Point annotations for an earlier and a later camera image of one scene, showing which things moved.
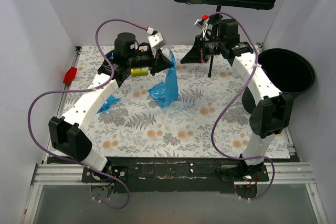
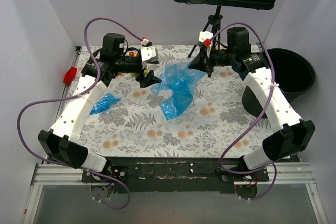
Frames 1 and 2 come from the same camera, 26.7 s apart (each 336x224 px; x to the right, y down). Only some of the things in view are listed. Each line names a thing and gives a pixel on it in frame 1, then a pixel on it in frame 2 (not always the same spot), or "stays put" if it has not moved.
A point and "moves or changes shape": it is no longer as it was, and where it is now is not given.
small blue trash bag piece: [111, 99] stays put
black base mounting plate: [176, 174] stays put
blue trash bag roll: [167, 92] moves or changes shape
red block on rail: [70, 75] stays put
